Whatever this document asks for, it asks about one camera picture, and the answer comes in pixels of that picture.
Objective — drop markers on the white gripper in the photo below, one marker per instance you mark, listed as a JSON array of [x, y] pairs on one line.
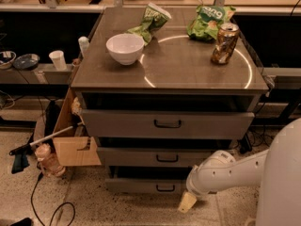
[[195, 188]]

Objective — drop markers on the grey bottom drawer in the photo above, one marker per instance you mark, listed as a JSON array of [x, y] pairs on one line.
[[147, 180]]

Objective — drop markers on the grey drawer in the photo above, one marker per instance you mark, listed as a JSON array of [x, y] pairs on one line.
[[150, 157], [147, 180], [166, 124]]

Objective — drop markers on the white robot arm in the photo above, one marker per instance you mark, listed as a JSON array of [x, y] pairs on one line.
[[276, 171]]

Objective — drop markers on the grey middle drawer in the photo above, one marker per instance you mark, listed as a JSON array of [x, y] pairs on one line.
[[150, 157]]

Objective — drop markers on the grey drawer cabinet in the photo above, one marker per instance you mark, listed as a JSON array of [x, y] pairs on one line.
[[173, 74]]

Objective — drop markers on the grey top drawer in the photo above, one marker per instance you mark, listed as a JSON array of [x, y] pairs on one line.
[[166, 124]]

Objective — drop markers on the cardboard box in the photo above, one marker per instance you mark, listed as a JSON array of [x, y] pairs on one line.
[[74, 147]]

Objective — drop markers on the clear plastic jug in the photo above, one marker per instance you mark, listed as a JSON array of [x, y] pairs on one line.
[[48, 161]]

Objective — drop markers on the white bowl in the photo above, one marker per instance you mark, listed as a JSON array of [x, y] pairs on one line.
[[125, 48]]

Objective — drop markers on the crushed gold soda can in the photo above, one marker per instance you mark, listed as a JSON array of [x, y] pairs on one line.
[[227, 37]]

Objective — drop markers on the grabber stick tool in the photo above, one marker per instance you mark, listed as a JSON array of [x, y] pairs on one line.
[[19, 154]]

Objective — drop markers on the green chip bag right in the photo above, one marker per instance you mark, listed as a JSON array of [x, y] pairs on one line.
[[208, 21]]

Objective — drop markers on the green chip bag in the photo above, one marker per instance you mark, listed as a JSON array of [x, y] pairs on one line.
[[153, 19], [208, 21]]

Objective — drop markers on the green chip bag left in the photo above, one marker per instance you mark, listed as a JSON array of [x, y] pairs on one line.
[[153, 19]]

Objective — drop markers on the white plastic bottle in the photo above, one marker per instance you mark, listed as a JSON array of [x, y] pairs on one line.
[[83, 44]]

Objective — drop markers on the grey side shelf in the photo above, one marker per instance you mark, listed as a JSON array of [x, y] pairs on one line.
[[44, 74]]

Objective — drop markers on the white paper cup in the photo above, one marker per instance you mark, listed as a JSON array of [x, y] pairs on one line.
[[58, 59]]

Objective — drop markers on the blue plate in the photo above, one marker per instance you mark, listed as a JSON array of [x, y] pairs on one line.
[[26, 62]]

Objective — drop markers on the small bowl far left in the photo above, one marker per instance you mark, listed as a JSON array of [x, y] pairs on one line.
[[6, 59]]

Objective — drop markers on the cable bundle right floor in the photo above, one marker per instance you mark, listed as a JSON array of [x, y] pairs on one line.
[[256, 139]]

